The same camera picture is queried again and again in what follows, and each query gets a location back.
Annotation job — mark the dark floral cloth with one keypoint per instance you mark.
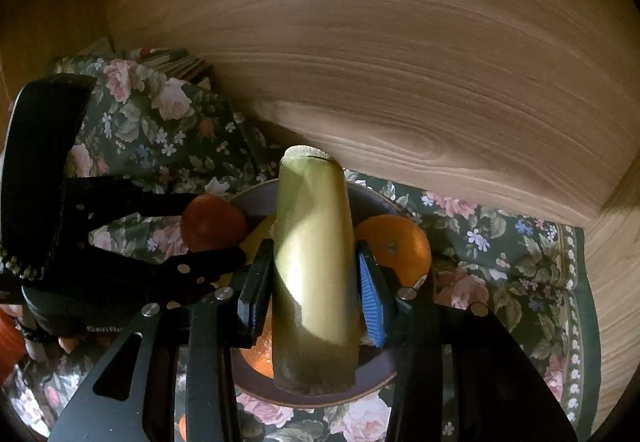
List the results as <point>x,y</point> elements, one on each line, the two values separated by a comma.
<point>500,242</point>

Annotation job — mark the medium orange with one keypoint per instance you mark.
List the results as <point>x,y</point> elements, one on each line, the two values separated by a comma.
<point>397,242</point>

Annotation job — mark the large orange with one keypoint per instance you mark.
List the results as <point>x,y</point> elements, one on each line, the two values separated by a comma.
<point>257,357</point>

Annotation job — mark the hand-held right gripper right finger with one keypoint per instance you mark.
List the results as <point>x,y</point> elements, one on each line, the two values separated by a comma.
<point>372,297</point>

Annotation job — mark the dark brown round plate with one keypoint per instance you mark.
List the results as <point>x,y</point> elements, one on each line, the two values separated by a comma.
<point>372,207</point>

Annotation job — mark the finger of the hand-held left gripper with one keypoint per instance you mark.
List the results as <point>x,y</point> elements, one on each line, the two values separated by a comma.
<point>200,267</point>
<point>140,202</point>

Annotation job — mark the red tomato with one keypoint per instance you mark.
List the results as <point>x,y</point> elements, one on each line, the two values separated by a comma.
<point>212,222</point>

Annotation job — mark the yellow banana piece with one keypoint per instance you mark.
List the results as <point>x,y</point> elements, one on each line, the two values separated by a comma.
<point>260,237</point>

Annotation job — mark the small tangerine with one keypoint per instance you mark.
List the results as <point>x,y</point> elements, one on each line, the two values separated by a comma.
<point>181,427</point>

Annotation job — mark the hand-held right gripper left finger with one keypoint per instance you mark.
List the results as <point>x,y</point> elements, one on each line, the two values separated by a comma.
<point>256,292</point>

